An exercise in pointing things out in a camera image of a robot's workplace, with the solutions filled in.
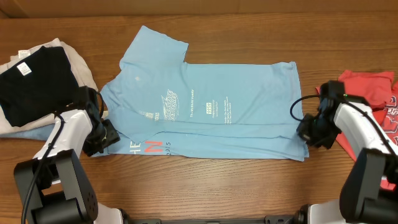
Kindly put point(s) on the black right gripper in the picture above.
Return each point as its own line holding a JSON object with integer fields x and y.
{"x": 304, "y": 132}

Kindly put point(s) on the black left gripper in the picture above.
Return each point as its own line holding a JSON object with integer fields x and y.
{"x": 112, "y": 137}

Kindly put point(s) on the light blue printed t-shirt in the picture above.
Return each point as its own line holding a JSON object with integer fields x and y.
{"x": 161, "y": 105}

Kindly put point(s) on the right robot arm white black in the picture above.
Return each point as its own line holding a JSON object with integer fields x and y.
{"x": 362, "y": 200}

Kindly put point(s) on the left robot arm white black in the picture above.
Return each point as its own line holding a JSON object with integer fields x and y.
{"x": 53, "y": 186}

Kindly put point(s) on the folded beige shirt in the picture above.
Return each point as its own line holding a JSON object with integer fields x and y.
{"x": 79, "y": 69}

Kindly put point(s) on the folded light blue denim garment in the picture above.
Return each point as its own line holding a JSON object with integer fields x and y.
{"x": 41, "y": 133}

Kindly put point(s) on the folded black shirt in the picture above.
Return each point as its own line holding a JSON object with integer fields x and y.
{"x": 37, "y": 86}

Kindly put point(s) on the cardboard back panel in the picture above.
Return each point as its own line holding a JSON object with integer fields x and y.
{"x": 87, "y": 8}

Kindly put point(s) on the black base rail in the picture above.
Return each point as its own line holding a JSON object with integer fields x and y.
{"x": 214, "y": 221}

